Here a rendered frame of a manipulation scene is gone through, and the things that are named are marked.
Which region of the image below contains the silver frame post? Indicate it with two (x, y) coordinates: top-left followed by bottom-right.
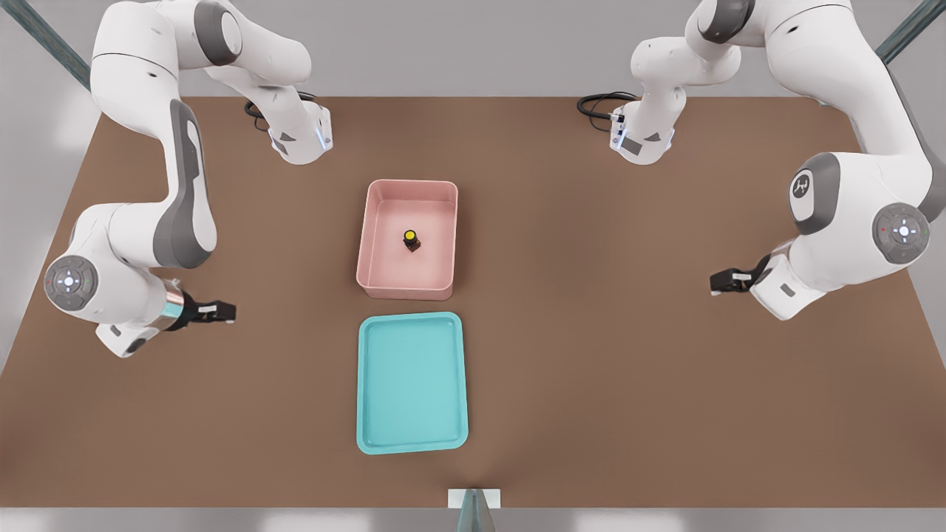
(448, 488), (502, 532)
(875, 0), (946, 66)
(0, 0), (92, 92)

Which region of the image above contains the pink plastic box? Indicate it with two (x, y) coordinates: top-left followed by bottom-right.
(356, 179), (459, 301)

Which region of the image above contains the black cable loop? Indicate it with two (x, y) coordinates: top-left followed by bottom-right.
(576, 92), (639, 134)
(245, 92), (317, 132)

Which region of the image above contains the pale blue-green tray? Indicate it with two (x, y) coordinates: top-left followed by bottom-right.
(357, 312), (469, 455)

